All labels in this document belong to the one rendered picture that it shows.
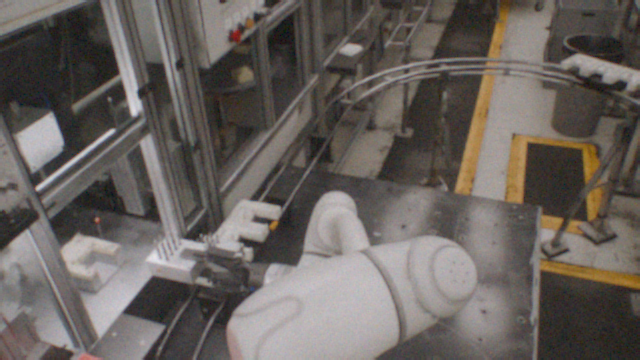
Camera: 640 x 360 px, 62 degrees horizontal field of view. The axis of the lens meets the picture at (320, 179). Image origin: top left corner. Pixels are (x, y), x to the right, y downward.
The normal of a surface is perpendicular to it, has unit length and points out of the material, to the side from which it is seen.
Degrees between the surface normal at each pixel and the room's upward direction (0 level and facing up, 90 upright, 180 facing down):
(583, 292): 0
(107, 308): 0
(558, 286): 0
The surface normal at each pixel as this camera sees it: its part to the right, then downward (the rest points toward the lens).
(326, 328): 0.24, -0.18
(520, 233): -0.04, -0.81
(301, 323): 0.06, -0.35
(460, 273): 0.42, -0.27
